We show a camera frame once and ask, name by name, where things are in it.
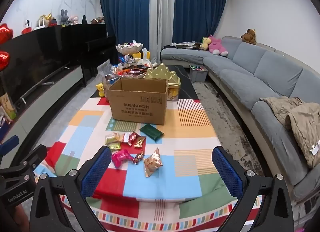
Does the gold tree-shaped tin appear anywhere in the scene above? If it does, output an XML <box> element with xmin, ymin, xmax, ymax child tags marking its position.
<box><xmin>145</xmin><ymin>63</ymin><xmax>181</xmax><ymax>101</ymax></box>

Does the pink snack packet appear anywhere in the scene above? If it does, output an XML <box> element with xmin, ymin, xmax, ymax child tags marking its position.
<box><xmin>111</xmin><ymin>149</ymin><xmax>133</xmax><ymax>168</ymax></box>

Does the grey rabbit plush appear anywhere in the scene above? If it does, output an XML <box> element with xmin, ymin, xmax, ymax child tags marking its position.
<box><xmin>60</xmin><ymin>9</ymin><xmax>71</xmax><ymax>25</ymax></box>

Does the pink plush toy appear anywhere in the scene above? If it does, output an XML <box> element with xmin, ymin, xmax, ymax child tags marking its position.
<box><xmin>208</xmin><ymin>35</ymin><xmax>229</xmax><ymax>56</ymax></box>

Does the printed paper box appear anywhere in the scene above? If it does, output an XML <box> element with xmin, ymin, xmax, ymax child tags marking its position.
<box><xmin>0</xmin><ymin>95</ymin><xmax>17</xmax><ymax>123</ymax></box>

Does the black upright piano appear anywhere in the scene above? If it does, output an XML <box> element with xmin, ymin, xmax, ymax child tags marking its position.
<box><xmin>61</xmin><ymin>24</ymin><xmax>117</xmax><ymax>88</ymax></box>

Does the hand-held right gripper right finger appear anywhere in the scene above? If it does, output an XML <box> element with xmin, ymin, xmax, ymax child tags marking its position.
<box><xmin>211</xmin><ymin>146</ymin><xmax>294</xmax><ymax>232</ymax></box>

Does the black flat television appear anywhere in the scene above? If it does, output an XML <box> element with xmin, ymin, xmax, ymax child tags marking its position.
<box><xmin>0</xmin><ymin>26</ymin><xmax>73</xmax><ymax>105</ymax></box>

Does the dark shiny candy wrapper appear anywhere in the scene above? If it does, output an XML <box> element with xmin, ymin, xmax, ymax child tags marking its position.
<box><xmin>132</xmin><ymin>151</ymin><xmax>145</xmax><ymax>165</ymax></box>

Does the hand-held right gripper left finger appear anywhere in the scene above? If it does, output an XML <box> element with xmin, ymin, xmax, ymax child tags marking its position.
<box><xmin>29</xmin><ymin>145</ymin><xmax>112</xmax><ymax>232</ymax></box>

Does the gold balloon ornament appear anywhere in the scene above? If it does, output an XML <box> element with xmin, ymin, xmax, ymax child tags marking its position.
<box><xmin>39</xmin><ymin>13</ymin><xmax>57</xmax><ymax>27</ymax></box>

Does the gold snack bag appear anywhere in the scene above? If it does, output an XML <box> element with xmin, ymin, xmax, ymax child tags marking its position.
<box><xmin>144</xmin><ymin>148</ymin><xmax>163</xmax><ymax>177</ymax></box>

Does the clear plastic container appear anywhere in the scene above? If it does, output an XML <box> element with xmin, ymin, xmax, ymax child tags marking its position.
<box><xmin>101</xmin><ymin>73</ymin><xmax>122</xmax><ymax>103</ymax></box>

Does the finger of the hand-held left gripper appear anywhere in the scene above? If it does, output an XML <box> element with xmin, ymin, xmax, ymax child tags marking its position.
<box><xmin>0</xmin><ymin>135</ymin><xmax>20</xmax><ymax>156</ymax></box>
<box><xmin>0</xmin><ymin>144</ymin><xmax>48</xmax><ymax>180</ymax></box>

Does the brown cardboard box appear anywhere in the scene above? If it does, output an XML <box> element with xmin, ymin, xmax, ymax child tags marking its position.
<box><xmin>107</xmin><ymin>77</ymin><xmax>168</xmax><ymax>126</ymax></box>

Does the grey storage bin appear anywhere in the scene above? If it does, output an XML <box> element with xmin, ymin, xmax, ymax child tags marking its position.
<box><xmin>189</xmin><ymin>64</ymin><xmax>209</xmax><ymax>83</ymax></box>

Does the lotus-shaped serving tray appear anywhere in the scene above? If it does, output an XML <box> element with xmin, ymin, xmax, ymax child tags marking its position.
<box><xmin>115</xmin><ymin>41</ymin><xmax>146</xmax><ymax>55</ymax></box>

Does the grey television cabinet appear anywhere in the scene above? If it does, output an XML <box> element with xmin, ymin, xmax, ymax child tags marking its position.
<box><xmin>0</xmin><ymin>66</ymin><xmax>83</xmax><ymax>163</ymax></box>

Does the blue curtain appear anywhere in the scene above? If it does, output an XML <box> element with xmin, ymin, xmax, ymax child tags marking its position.
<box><xmin>97</xmin><ymin>0</ymin><xmax>152</xmax><ymax>65</ymax></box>
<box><xmin>172</xmin><ymin>0</ymin><xmax>229</xmax><ymax>46</ymax></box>

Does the small gold snack packet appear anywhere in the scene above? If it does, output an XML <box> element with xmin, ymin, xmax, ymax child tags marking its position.
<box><xmin>134</xmin><ymin>136</ymin><xmax>147</xmax><ymax>148</ymax></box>

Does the colourful patchwork tablecloth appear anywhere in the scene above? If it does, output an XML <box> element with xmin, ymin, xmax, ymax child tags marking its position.
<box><xmin>32</xmin><ymin>97</ymin><xmax>265</xmax><ymax>232</ymax></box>

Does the brown plush toy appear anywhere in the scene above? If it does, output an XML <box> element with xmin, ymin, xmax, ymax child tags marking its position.
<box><xmin>241</xmin><ymin>29</ymin><xmax>257</xmax><ymax>45</ymax></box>

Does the pile of assorted snacks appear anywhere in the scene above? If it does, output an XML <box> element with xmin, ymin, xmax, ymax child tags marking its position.
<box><xmin>111</xmin><ymin>56</ymin><xmax>155</xmax><ymax>78</ymax></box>

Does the beige quilted jacket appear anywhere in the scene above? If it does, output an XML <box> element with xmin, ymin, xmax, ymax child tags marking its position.
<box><xmin>260</xmin><ymin>96</ymin><xmax>320</xmax><ymax>169</ymax></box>

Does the grey sectional sofa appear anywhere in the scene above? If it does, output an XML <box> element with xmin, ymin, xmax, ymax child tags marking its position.
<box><xmin>160</xmin><ymin>36</ymin><xmax>320</xmax><ymax>202</ymax></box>

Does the dark green snack packet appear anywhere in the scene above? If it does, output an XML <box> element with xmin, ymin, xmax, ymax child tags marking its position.
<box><xmin>139</xmin><ymin>124</ymin><xmax>164</xmax><ymax>142</ymax></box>

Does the yellow plastic toy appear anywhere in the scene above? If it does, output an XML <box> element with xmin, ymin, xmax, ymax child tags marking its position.
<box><xmin>132</xmin><ymin>51</ymin><xmax>150</xmax><ymax>60</ymax></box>

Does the white sheer curtain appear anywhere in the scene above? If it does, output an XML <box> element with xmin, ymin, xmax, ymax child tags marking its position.
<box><xmin>149</xmin><ymin>0</ymin><xmax>177</xmax><ymax>59</ymax></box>

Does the grey patterned rug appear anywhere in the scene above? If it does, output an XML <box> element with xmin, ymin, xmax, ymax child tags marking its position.
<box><xmin>192</xmin><ymin>82</ymin><xmax>270</xmax><ymax>173</ymax></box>

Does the red heart balloon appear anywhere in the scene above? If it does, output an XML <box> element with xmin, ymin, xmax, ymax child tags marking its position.
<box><xmin>0</xmin><ymin>24</ymin><xmax>13</xmax><ymax>45</ymax></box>
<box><xmin>0</xmin><ymin>51</ymin><xmax>11</xmax><ymax>71</ymax></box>

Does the clothes heap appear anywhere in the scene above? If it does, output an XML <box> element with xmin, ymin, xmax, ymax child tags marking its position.
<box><xmin>171</xmin><ymin>41</ymin><xmax>203</xmax><ymax>49</ymax></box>

